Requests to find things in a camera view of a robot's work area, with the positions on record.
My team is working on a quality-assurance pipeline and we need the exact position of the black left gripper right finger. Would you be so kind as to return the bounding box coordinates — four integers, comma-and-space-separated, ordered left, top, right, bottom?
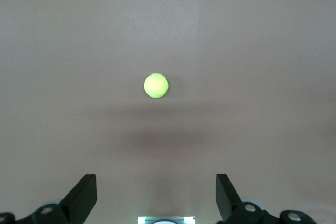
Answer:
216, 173, 320, 224

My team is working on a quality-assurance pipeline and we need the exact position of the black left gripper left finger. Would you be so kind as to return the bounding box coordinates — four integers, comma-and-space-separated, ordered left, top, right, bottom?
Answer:
0, 173, 97, 224

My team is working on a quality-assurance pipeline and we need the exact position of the yellow-green tennis ball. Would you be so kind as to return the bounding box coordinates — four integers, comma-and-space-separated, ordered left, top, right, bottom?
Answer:
143, 73, 169, 99

